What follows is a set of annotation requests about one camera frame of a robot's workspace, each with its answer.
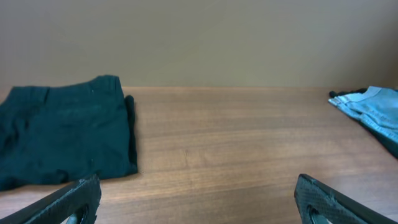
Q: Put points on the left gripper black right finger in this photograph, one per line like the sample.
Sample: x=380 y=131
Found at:
x=318 y=203

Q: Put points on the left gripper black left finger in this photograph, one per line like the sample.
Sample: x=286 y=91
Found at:
x=74 y=203

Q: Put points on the black shorts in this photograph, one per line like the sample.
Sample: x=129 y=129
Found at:
x=54 y=135

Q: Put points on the black garment under pile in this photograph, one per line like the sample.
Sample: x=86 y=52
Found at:
x=382 y=137

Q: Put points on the light blue denim shorts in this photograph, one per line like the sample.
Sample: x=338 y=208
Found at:
x=373 y=107

